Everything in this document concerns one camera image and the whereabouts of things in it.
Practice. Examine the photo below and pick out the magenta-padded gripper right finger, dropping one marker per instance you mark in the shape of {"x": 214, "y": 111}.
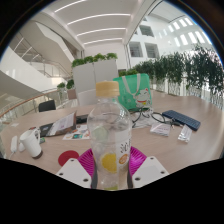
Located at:
{"x": 148, "y": 170}

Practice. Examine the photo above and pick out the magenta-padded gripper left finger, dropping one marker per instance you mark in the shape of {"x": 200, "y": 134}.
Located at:
{"x": 75, "y": 170}

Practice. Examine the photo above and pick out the clear lemon drink bottle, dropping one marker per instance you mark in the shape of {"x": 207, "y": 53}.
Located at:
{"x": 109, "y": 133}

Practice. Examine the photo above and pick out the flat round red coaster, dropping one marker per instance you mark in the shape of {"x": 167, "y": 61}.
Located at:
{"x": 67, "y": 158}

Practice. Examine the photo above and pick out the colourful sticker sheet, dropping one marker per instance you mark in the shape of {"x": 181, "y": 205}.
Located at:
{"x": 78, "y": 135}

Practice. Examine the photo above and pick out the white printed packet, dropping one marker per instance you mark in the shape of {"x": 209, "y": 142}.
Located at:
{"x": 160, "y": 129}

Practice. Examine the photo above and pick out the printed brochure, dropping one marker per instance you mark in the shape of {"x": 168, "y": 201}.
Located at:
{"x": 63, "y": 124}

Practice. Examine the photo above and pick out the white cup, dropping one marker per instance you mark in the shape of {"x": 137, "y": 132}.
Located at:
{"x": 32, "y": 146}

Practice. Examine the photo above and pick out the black flat folder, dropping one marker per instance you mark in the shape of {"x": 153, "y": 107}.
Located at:
{"x": 45, "y": 130}

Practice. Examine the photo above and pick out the black flat device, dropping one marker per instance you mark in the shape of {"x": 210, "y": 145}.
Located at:
{"x": 82, "y": 119}

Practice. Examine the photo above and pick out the clear plastic packet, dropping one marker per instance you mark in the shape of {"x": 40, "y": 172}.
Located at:
{"x": 185, "y": 133}

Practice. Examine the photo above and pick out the black chair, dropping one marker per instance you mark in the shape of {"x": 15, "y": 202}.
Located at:
{"x": 46, "y": 106}

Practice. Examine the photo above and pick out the white chair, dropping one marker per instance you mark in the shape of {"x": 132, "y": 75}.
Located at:
{"x": 87, "y": 97}

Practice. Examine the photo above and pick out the small planter with green plants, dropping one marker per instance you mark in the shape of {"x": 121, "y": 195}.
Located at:
{"x": 70, "y": 90}

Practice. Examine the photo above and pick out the green tote bag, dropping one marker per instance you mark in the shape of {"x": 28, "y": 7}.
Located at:
{"x": 128, "y": 91}

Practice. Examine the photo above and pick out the glass railing with wooden handrail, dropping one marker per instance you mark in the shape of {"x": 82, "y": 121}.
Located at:
{"x": 23, "y": 106}

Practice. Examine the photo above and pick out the white planter cabinet with plants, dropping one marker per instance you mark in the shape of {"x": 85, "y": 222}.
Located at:
{"x": 95, "y": 75}

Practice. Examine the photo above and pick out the row of tall green plants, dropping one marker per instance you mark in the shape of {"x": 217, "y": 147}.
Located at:
{"x": 186, "y": 71}

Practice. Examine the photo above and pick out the ceiling light strips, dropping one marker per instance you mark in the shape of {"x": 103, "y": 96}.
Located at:
{"x": 100, "y": 30}

